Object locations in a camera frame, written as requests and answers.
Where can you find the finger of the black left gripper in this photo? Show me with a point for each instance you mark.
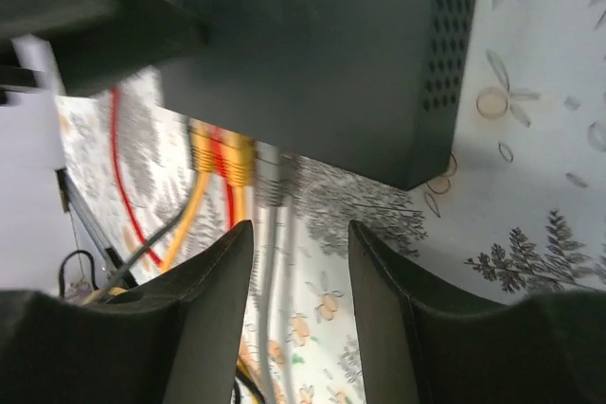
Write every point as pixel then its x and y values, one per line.
pixel 96 43

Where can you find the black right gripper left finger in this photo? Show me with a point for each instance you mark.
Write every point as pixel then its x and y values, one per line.
pixel 189 328

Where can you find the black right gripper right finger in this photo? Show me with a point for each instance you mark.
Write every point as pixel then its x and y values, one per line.
pixel 422 339

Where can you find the dark grey network switch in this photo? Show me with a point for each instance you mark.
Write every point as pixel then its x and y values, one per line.
pixel 369 86

